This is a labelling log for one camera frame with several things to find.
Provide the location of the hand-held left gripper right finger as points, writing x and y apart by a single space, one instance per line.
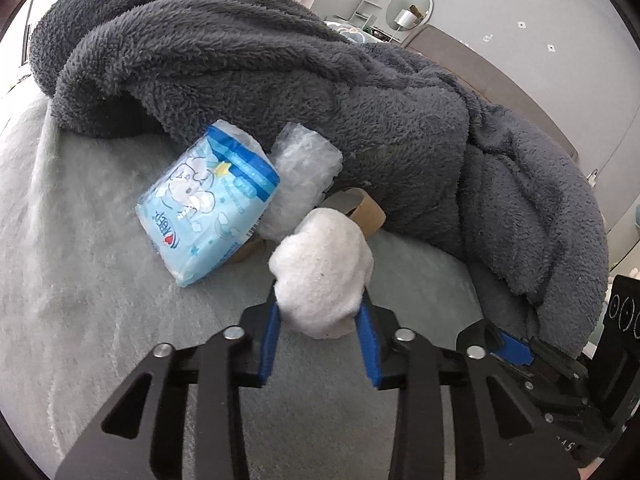
370 345

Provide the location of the white cylinder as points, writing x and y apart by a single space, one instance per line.
405 19

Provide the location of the blue printed tissue pack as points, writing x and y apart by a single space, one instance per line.
200 210

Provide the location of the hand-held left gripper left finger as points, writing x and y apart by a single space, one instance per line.
267 340

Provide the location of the brown cardboard tube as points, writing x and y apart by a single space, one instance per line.
367 212

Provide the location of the blue patterned blanket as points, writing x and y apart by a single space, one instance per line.
350 31

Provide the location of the clear bubble wrap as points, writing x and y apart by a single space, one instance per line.
300 170

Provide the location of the brown bed headboard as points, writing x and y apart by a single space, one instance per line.
475 70

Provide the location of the round white mirror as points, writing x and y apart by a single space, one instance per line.
417 2

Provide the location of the white desk organizer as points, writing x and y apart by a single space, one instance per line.
372 5

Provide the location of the white balled sock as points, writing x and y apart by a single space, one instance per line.
320 270

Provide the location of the dark grey fleece blanket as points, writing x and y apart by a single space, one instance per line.
350 85

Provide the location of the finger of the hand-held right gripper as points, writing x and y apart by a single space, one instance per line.
515 350

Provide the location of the bed with grey cover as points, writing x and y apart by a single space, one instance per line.
75 285

